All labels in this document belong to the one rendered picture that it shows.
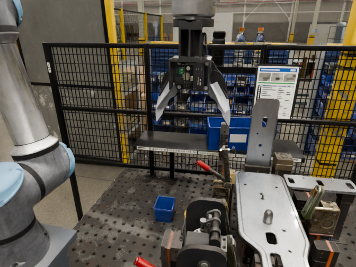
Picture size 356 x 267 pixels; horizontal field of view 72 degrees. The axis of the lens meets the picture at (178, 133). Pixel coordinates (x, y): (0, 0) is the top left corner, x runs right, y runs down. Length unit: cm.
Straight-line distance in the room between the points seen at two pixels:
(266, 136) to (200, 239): 71
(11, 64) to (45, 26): 234
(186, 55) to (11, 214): 50
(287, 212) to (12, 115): 92
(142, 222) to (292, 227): 73
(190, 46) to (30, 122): 45
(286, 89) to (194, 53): 106
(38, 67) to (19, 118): 251
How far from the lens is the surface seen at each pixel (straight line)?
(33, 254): 74
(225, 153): 93
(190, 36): 43
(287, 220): 100
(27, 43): 323
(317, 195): 101
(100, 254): 127
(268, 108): 118
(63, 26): 290
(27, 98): 71
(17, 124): 71
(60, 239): 79
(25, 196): 68
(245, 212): 98
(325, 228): 109
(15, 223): 69
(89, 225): 141
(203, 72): 43
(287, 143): 152
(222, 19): 715
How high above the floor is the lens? 162
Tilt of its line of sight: 23 degrees down
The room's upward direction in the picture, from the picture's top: straight up
